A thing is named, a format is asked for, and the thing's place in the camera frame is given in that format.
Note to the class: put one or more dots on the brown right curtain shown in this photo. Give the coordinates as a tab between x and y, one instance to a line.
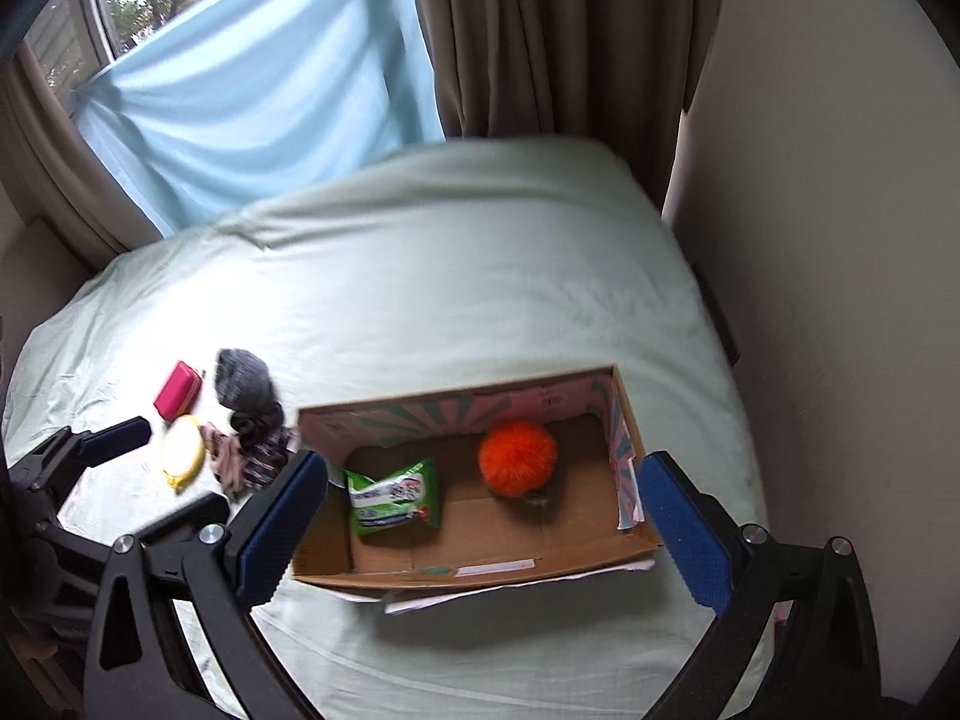
621	72

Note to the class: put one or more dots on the cardboard box pink lining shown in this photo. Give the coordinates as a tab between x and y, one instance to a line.
587	519

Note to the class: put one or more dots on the pink beige scrunchie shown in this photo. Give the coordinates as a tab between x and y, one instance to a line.
226	458

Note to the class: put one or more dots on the yellow rimmed white round pad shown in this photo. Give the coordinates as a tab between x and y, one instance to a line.
183	453

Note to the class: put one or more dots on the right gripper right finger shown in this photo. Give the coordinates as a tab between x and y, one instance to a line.
827	665

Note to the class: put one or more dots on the grey fluffy ear muff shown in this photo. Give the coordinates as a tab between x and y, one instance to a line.
242	382

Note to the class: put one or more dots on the black patterned scrunchie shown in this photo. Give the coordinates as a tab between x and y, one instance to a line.
264	457

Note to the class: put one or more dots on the brown curtain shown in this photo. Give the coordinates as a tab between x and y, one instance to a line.
51	174
621	72

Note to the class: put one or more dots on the light blue hanging cloth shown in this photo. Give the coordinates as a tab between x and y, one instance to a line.
241	100

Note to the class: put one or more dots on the dark black scrunchie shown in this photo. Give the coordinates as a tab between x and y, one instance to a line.
255	427

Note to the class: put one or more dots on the brown left curtain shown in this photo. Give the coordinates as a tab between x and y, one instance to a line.
51	174

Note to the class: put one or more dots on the pink zip pouch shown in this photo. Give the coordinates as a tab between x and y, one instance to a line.
178	393

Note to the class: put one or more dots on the light green bed sheet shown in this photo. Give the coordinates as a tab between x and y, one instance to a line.
443	266

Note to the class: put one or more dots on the green wet wipes pack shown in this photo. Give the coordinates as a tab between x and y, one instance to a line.
403	497

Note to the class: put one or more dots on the orange fluffy pompom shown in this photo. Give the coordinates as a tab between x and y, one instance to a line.
517	458

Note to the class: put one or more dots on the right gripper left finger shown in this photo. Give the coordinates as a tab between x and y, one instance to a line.
138	663

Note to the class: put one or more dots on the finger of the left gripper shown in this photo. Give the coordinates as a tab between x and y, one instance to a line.
67	454

